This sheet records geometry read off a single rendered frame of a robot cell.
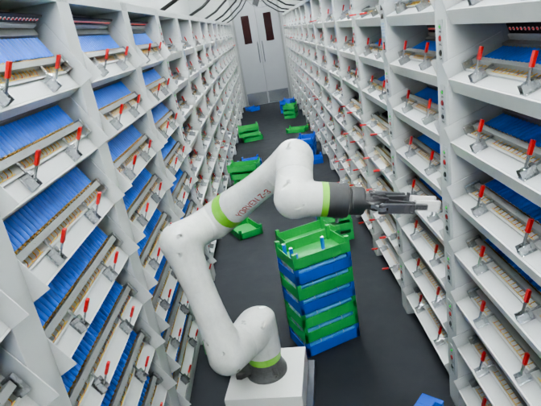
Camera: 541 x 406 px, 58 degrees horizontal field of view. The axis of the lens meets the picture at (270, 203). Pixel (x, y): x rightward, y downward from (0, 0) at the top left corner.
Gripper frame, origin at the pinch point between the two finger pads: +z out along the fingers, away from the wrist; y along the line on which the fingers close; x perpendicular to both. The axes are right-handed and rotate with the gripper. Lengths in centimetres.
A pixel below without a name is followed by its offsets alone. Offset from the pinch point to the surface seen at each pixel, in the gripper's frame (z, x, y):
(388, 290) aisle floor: 36, -98, -126
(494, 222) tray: 23.3, -7.0, -6.1
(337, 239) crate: -3, -54, -98
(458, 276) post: 28, -37, -30
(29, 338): -89, -20, 36
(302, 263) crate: -21, -58, -78
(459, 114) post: 17.8, 19.2, -30.4
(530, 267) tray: 20.6, -8.6, 18.5
